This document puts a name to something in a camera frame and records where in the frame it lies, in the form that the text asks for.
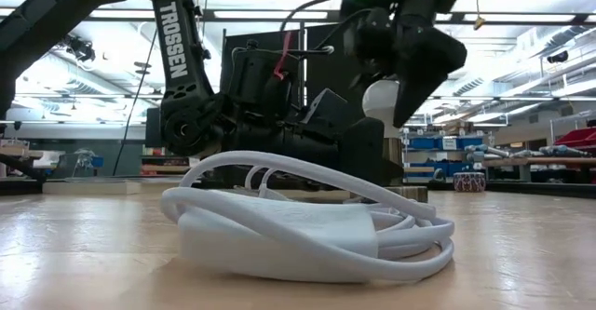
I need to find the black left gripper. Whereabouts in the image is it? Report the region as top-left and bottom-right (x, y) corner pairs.
(216, 39), (405, 186)

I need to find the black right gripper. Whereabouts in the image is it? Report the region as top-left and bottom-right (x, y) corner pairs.
(345, 6), (468, 128)

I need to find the white light bulb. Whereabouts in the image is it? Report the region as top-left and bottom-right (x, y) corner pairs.
(361, 79), (402, 139)

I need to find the brushed metal lamp base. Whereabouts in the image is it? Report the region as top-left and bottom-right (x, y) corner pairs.
(348, 137), (428, 204)

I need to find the blue storage bins shelf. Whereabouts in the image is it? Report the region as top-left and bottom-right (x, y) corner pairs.
(400, 132), (488, 181)

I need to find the black partition screen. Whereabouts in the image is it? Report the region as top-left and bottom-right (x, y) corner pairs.
(221, 23), (401, 183)

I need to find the red tape tag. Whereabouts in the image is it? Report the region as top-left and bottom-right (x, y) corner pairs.
(273, 31), (293, 81)

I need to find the wooden workbench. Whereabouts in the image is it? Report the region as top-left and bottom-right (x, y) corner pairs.
(483, 155), (596, 182)

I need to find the red storage bin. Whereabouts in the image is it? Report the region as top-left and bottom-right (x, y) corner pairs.
(553, 127), (596, 149)

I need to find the black monitor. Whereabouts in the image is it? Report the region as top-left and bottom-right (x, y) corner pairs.
(144, 107), (162, 148)

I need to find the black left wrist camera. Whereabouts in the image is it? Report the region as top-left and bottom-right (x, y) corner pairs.
(301, 88), (351, 128)

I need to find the yellow hanging cord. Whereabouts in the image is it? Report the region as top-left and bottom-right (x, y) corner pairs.
(472, 0), (488, 32)

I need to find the white power cable with plug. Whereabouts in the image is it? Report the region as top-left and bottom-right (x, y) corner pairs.
(160, 150), (456, 284)

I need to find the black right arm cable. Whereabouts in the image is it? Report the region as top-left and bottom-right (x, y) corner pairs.
(278, 0), (372, 50)

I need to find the black hanging cable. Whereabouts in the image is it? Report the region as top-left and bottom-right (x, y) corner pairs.
(111, 30), (159, 177)

